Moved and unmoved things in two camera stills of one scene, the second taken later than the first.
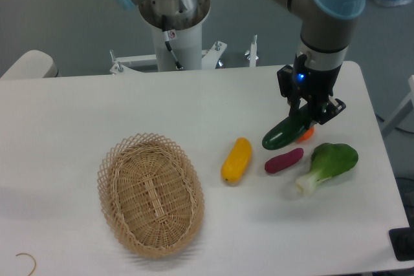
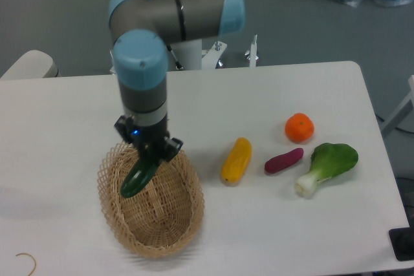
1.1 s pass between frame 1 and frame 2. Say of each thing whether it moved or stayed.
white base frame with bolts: stayed
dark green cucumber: moved
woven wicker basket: stayed
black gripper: moved
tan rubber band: stayed
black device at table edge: stayed
